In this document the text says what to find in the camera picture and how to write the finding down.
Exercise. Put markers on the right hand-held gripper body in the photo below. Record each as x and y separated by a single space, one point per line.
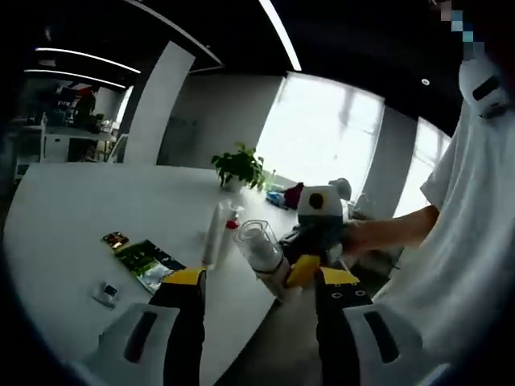
322 229

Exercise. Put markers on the small clear cap skincare bottle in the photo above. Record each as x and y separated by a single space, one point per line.
259 249

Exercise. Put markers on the gold skincare sachet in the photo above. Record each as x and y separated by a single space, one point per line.
116 240

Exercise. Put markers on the person's right hand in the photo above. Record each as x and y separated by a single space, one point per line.
366 237

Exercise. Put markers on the green black skincare sachet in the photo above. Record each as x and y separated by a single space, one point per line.
134 257

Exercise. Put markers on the white office workstation row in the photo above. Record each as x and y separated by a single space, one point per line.
72 140

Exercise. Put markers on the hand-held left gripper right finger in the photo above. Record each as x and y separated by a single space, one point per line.
338 333

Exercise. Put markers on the red cloth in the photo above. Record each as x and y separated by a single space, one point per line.
294 195

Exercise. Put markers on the person's white shirt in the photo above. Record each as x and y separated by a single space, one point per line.
462 241

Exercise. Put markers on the white worn chest device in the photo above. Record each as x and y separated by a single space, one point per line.
466 80

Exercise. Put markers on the small clear skincare sachet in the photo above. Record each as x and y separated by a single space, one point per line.
105 293

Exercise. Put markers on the red collar white pump bottle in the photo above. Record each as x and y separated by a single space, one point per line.
231 224

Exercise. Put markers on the silver blue skincare sachet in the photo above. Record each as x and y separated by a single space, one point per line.
159 273

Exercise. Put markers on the bright window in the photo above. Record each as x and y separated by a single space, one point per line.
314 132

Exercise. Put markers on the white skincare tube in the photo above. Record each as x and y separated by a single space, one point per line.
215 237

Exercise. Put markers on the long ceiling light strip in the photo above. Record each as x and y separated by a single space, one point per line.
283 36

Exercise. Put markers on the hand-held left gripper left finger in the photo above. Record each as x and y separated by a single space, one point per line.
177 329

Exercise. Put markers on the blue item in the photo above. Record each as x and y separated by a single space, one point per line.
277 199

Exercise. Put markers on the potted green plant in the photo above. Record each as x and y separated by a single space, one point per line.
239 165

